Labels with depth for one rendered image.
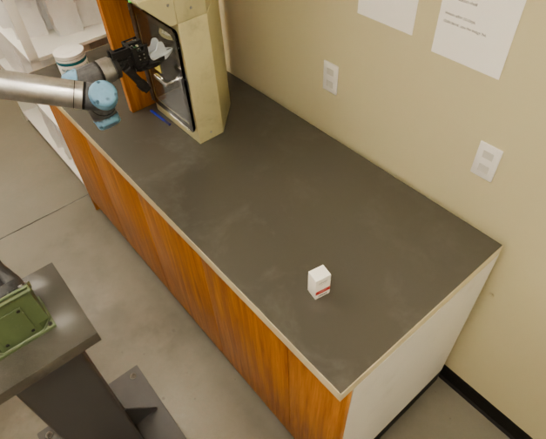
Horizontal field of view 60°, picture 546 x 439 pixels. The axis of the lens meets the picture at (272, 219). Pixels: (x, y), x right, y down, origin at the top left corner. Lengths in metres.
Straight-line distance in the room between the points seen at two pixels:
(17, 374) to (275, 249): 0.77
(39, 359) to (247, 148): 0.99
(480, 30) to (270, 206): 0.79
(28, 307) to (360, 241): 0.94
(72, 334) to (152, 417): 0.93
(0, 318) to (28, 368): 0.16
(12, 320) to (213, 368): 1.16
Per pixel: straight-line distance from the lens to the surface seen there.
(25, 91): 1.42
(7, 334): 1.41
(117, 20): 1.96
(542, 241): 1.56
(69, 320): 1.46
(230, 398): 2.25
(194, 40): 1.68
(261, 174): 1.70
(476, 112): 1.46
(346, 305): 1.35
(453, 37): 1.42
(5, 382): 1.43
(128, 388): 2.35
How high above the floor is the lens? 2.07
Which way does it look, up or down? 47 degrees down
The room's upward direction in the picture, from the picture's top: 3 degrees counter-clockwise
